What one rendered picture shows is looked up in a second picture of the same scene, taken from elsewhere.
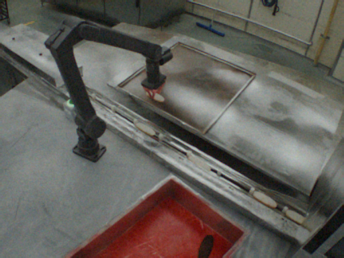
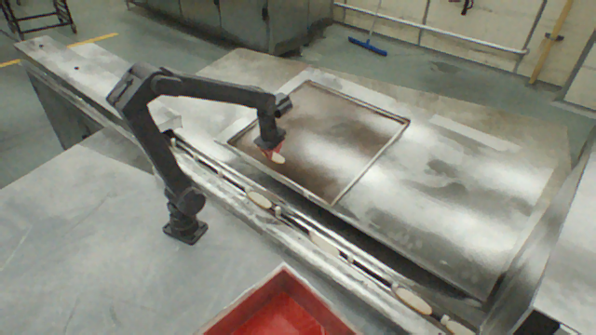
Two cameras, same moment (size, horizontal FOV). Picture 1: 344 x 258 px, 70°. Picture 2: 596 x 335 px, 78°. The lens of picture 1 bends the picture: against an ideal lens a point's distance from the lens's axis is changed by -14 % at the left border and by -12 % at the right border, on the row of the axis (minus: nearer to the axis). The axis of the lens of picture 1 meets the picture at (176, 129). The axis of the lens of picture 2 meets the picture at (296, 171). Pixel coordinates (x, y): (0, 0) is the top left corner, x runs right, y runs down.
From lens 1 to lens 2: 0.14 m
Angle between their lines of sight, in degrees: 6
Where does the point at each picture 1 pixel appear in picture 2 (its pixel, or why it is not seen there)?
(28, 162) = (97, 249)
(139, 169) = (248, 253)
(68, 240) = not seen: outside the picture
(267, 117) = (421, 182)
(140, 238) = not seen: outside the picture
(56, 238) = not seen: outside the picture
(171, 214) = (284, 316)
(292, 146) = (458, 223)
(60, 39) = (127, 96)
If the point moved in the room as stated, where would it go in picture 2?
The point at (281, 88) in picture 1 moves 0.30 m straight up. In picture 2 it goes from (447, 139) to (476, 59)
